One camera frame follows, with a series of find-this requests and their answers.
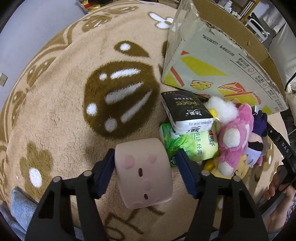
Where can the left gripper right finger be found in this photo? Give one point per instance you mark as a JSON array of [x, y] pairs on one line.
[[240, 220]]

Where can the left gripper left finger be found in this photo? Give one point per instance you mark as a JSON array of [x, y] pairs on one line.
[[52, 219]]

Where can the purple haired doll plush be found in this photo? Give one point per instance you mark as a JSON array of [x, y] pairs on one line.
[[255, 140]]

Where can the yellow bear plush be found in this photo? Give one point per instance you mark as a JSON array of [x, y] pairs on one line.
[[211, 165]]

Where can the pink bear plush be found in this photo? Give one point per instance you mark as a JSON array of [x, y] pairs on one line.
[[233, 140]]

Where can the green tissue pack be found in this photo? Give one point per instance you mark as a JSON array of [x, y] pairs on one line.
[[198, 146]]

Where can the white fluffy flower plush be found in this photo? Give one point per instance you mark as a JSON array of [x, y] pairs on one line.
[[223, 111]]

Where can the pink cylinder plush pillow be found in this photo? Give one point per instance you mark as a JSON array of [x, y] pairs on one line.
[[143, 173]]

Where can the black Face tissue pack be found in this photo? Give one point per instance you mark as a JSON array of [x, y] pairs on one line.
[[187, 114]]

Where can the person's right hand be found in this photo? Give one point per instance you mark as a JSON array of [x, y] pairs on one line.
[[276, 220]]

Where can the grey trouser leg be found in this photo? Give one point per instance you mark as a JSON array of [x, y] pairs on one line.
[[21, 213]]

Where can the beige patterned plush rug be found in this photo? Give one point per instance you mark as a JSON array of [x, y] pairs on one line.
[[96, 84]]

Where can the open cardboard box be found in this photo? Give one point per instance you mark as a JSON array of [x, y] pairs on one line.
[[210, 52]]

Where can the white rolling cart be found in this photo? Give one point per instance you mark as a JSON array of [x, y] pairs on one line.
[[253, 24]]

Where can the white wall socket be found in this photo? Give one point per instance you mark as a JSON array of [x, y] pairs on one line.
[[3, 79]]

